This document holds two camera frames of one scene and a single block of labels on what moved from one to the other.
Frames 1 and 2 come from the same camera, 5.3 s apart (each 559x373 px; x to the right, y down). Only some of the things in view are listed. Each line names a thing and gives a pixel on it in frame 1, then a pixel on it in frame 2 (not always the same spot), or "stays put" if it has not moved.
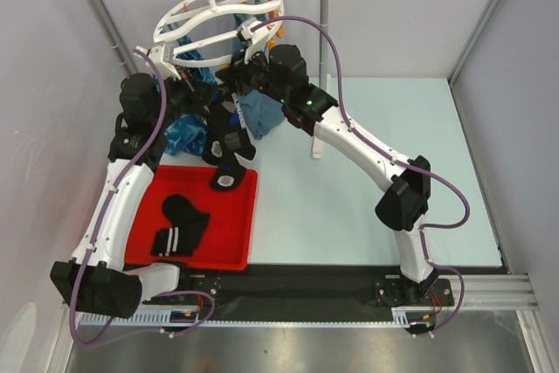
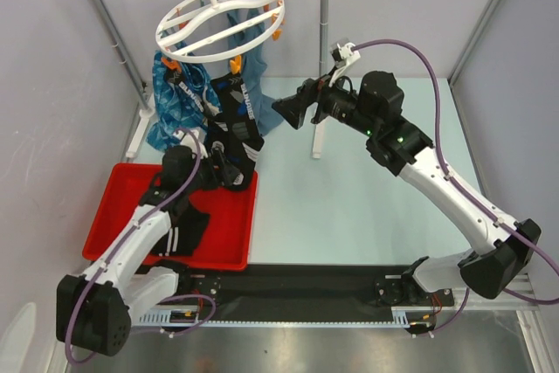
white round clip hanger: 198,28 stays put
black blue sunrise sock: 226,135 -> 175,78
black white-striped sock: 188,226 stays put
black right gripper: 236,74 -> 314,100
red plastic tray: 229,240 stays put
